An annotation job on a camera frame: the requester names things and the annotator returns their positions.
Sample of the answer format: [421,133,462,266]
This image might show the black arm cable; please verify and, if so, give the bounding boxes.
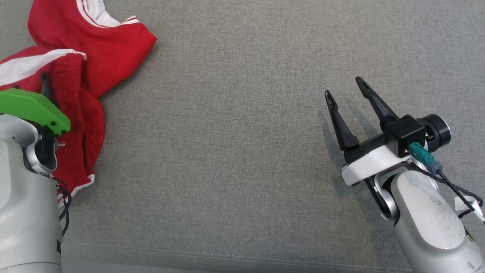
[407,161,485,225]
[52,175,72,255]

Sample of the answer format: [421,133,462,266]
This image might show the red mesh sports shorts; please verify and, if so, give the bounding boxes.
[0,46,106,207]

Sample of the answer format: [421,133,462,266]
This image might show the red white-sleeved shirt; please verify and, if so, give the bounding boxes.
[28,0,157,98]

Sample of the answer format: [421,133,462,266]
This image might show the grey fabric sofa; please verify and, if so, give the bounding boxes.
[0,0,485,273]

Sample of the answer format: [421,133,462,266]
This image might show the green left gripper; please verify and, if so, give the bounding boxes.
[0,72,71,136]

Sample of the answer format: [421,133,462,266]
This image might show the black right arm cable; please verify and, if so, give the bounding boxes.
[407,161,485,225]

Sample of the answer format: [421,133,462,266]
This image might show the teal cable connector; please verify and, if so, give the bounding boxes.
[408,142,444,175]

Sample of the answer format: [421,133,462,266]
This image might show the white cable tag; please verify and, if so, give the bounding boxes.
[454,196,485,223]

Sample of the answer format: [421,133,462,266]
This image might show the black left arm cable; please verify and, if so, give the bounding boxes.
[52,175,72,255]

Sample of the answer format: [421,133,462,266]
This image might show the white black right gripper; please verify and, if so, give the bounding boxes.
[324,76,413,187]

